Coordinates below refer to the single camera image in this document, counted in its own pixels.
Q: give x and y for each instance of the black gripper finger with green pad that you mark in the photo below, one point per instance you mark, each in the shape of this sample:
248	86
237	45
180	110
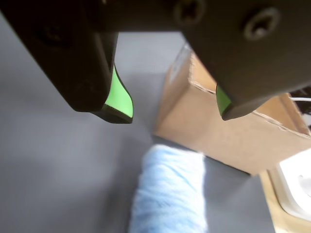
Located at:
243	60
73	60

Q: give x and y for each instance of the brown cardboard box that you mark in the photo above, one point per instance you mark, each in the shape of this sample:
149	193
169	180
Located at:
206	126

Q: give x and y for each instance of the dark grey textured mat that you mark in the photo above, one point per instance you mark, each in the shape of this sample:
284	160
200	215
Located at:
60	157

